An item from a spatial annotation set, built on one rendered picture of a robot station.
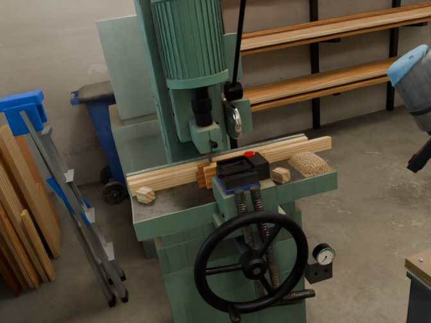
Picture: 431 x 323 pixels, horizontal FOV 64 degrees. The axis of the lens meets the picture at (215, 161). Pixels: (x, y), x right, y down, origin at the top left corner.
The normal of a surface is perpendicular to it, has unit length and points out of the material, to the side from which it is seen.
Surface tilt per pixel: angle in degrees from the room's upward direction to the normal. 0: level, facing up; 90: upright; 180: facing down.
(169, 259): 90
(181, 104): 90
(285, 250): 90
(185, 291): 90
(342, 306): 0
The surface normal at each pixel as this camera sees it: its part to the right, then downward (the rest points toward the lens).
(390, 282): -0.14, -0.91
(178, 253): 0.26, 0.36
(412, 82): -0.52, 0.47
